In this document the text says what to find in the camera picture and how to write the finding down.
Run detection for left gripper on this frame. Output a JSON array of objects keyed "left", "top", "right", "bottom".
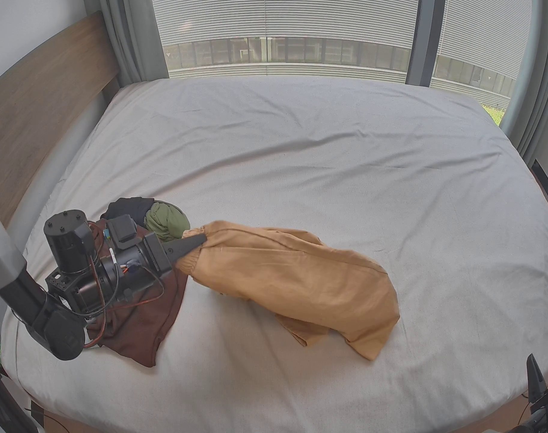
[{"left": 98, "top": 234, "right": 174, "bottom": 293}]

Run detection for tan shorts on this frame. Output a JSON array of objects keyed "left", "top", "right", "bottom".
[{"left": 174, "top": 219, "right": 401, "bottom": 362}]

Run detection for bed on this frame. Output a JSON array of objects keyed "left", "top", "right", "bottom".
[{"left": 0, "top": 11, "right": 548, "bottom": 433}]

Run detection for green garment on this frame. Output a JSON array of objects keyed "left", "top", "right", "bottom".
[{"left": 144, "top": 200, "right": 192, "bottom": 243}]

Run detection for black garment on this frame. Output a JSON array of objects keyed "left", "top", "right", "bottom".
[{"left": 102, "top": 197, "right": 156, "bottom": 229}]

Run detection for brown shorts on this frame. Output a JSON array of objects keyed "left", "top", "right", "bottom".
[{"left": 85, "top": 217, "right": 189, "bottom": 369}]

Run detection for grey-green curtain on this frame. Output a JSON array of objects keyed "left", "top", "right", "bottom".
[
  {"left": 80, "top": 0, "right": 170, "bottom": 87},
  {"left": 499, "top": 0, "right": 548, "bottom": 163}
]

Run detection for window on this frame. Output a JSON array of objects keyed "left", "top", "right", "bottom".
[{"left": 148, "top": 0, "right": 535, "bottom": 115}]

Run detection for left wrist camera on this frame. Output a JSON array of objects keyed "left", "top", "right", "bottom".
[{"left": 103, "top": 215, "right": 141, "bottom": 250}]

